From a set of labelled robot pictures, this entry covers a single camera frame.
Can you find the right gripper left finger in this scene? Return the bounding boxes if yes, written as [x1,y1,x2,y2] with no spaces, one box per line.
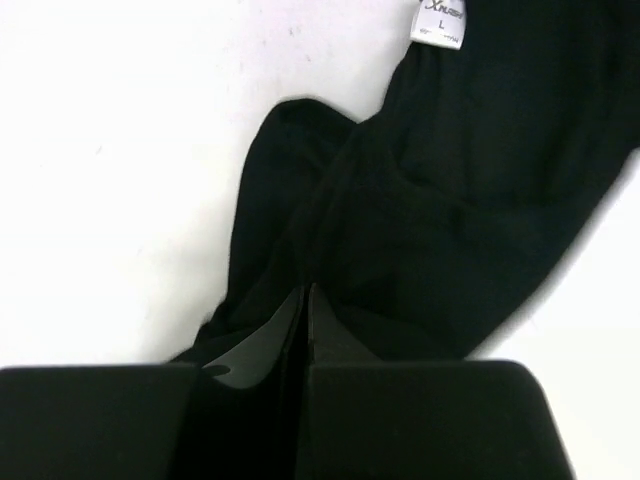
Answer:
[202,288,304,390]

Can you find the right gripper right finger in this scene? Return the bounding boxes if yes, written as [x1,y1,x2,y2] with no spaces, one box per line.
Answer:
[307,284,384,369]

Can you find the black tank top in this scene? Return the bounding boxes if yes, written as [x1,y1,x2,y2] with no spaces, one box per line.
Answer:
[182,1,639,364]

